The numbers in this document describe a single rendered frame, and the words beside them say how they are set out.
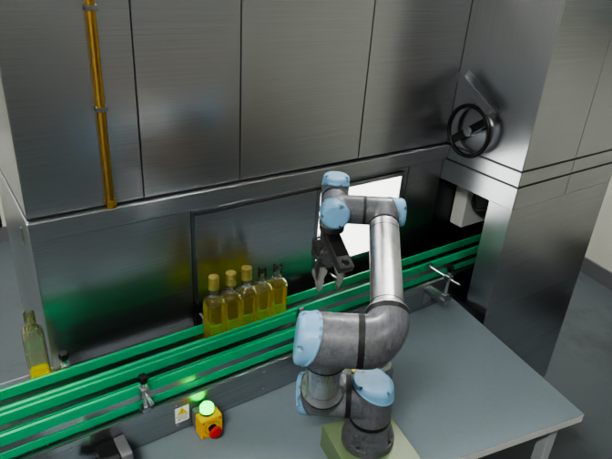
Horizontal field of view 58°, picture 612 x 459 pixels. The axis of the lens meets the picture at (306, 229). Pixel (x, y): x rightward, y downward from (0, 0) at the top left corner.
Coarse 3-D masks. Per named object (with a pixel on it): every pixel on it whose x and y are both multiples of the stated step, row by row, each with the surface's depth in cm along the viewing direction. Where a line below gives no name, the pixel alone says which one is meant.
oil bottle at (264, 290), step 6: (258, 282) 185; (258, 288) 184; (264, 288) 184; (270, 288) 186; (258, 294) 184; (264, 294) 185; (270, 294) 187; (258, 300) 185; (264, 300) 186; (270, 300) 188; (258, 306) 186; (264, 306) 187; (270, 306) 189; (258, 312) 187; (264, 312) 188; (270, 312) 190; (258, 318) 188; (264, 318) 189
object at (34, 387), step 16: (464, 240) 251; (416, 256) 235; (432, 256) 241; (368, 272) 221; (288, 304) 202; (304, 304) 207; (176, 336) 179; (192, 336) 183; (128, 352) 171; (144, 352) 174; (160, 352) 178; (80, 368) 163; (96, 368) 166; (112, 368) 170; (16, 384) 154; (32, 384) 156; (48, 384) 160; (64, 384) 163; (0, 400) 153; (16, 400) 156
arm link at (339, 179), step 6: (324, 174) 151; (330, 174) 151; (336, 174) 151; (342, 174) 152; (324, 180) 150; (330, 180) 149; (336, 180) 148; (342, 180) 149; (348, 180) 150; (324, 186) 151; (330, 186) 149; (336, 186) 149; (342, 186) 149; (348, 186) 150; (348, 192) 152
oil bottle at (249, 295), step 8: (240, 288) 182; (248, 288) 182; (248, 296) 181; (256, 296) 183; (248, 304) 183; (256, 304) 185; (248, 312) 184; (256, 312) 187; (248, 320) 186; (256, 320) 188
